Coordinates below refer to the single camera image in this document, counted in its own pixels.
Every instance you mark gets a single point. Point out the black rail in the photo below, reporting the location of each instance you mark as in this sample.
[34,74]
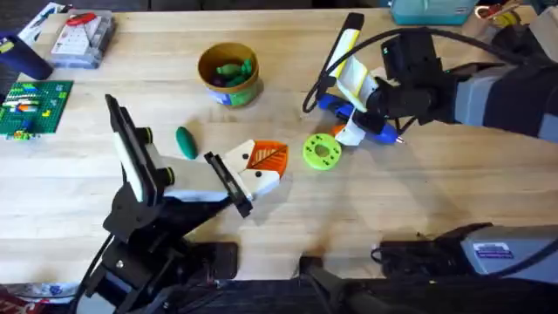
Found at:
[270,298]

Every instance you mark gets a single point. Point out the left wrist flat plate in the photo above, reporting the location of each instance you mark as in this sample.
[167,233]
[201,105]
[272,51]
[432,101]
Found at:
[128,144]

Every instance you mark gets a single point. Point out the right wrist flat plate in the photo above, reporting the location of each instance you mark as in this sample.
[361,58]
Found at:
[349,39]

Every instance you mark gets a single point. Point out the clear plastic parts box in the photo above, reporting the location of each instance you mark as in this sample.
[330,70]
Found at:
[83,48]

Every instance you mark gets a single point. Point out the teal box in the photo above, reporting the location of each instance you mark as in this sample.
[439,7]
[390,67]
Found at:
[431,11]

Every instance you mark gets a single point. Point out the heap of tape and scissors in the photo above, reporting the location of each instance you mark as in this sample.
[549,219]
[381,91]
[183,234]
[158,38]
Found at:
[499,13]

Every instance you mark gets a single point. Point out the beige cardboard box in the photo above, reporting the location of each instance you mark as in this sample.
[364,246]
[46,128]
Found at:
[547,28]

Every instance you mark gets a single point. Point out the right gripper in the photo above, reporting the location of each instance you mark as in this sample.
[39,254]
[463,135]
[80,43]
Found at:
[410,96]

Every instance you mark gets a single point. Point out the wrist flat plate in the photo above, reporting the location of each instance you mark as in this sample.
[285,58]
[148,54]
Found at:
[128,144]
[349,39]

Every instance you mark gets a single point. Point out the green board with blocks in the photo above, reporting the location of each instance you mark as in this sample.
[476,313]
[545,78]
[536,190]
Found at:
[41,107]

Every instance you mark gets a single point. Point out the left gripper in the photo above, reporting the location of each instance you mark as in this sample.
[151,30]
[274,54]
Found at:
[192,176]

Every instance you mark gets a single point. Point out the dark blue box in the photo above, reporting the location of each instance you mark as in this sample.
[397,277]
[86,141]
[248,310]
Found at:
[22,56]

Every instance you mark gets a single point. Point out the green vegetable toy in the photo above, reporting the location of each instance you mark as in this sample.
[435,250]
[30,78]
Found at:
[186,143]

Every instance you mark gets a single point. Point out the tub with toys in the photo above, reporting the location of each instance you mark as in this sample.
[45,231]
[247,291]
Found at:
[235,93]

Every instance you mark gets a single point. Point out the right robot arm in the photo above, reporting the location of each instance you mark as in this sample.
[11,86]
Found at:
[505,100]

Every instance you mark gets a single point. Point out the orange ribbed wedge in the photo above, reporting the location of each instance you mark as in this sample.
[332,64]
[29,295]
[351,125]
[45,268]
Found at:
[337,129]

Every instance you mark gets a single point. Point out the white card packet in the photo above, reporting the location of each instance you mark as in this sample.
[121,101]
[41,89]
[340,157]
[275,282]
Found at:
[41,19]

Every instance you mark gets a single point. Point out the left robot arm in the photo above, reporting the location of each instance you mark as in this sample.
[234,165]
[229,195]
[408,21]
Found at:
[144,270]

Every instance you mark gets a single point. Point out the green disc with holes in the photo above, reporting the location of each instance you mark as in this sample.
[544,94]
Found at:
[311,152]

